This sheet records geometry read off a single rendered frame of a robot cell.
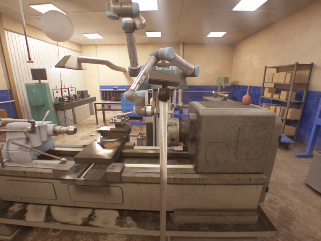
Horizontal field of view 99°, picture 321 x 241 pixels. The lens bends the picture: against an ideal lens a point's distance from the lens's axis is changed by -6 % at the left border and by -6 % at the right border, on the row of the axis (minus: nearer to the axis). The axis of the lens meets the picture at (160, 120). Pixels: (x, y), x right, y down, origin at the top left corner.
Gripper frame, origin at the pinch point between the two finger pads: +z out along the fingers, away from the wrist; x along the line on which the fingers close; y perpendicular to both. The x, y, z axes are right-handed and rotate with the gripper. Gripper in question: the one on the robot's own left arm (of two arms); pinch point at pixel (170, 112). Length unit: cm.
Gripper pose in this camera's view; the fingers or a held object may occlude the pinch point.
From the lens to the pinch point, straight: 132.3
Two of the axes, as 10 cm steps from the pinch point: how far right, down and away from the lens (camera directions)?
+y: -0.6, 10.0, -0.6
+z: 9.9, 0.5, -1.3
